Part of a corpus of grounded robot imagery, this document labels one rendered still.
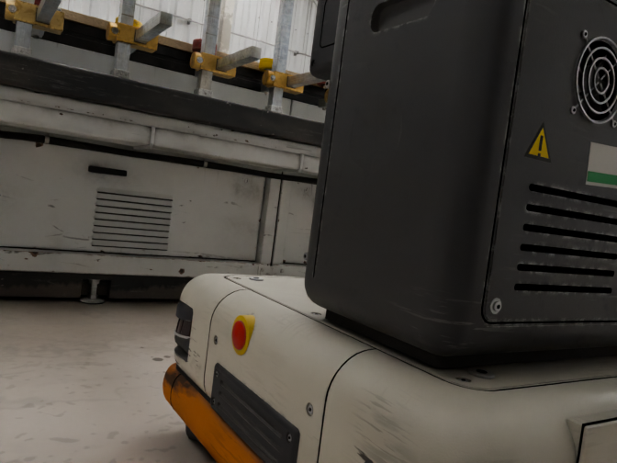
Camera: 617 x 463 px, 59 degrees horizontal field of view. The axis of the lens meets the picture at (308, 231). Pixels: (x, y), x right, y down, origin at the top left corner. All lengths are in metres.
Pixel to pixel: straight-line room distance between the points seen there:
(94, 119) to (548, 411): 1.43
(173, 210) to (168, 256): 0.17
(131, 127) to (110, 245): 0.44
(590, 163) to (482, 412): 0.28
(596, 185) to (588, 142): 0.05
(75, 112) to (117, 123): 0.11
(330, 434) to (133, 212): 1.48
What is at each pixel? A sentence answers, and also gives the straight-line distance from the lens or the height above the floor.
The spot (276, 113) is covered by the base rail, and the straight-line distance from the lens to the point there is 1.82.
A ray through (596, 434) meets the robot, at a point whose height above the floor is 0.26.
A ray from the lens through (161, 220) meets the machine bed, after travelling 1.96.
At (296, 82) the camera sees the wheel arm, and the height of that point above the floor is 0.80.
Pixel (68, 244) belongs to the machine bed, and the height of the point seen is 0.19.
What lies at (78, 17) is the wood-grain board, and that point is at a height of 0.89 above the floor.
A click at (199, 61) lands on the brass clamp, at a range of 1.74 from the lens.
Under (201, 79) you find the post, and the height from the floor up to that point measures 0.75.
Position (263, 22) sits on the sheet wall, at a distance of 10.13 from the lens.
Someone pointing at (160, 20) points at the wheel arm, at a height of 0.82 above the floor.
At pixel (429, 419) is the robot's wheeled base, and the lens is 0.46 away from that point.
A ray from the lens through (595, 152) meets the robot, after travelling 0.62.
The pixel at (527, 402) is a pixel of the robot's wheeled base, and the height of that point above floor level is 0.28.
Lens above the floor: 0.42
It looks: 3 degrees down
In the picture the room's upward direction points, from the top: 7 degrees clockwise
